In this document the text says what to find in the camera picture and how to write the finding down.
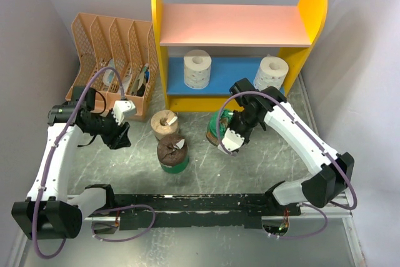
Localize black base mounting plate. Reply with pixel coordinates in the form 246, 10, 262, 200
84, 193, 303, 231

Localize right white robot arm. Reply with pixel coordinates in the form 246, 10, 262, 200
218, 78, 354, 216

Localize beige wrapped paper roll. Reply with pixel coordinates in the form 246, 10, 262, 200
151, 110, 179, 141

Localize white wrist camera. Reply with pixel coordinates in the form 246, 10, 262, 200
217, 128, 244, 156
112, 99, 136, 125

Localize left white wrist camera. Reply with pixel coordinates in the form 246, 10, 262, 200
112, 99, 136, 125

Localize yellow pink blue shelf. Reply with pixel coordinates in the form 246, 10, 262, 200
151, 0, 328, 112

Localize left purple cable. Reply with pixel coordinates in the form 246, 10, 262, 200
31, 67, 156, 259

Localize white dotted toilet paper roll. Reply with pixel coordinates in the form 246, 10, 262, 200
183, 49, 212, 89

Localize aluminium rail frame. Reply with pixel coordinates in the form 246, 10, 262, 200
22, 76, 354, 221

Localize orange plastic file organizer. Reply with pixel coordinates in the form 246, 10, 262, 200
71, 13, 159, 121

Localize brown green paper roll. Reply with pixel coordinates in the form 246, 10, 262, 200
157, 134, 189, 174

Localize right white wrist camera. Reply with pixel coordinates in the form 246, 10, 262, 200
217, 128, 244, 156

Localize items in file organizer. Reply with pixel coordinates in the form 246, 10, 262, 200
102, 63, 149, 97

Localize white floral toilet paper roll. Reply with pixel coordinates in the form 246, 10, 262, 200
253, 55, 289, 91

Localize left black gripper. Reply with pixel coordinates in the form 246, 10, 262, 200
85, 107, 131, 149

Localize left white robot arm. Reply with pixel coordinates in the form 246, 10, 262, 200
11, 86, 136, 239

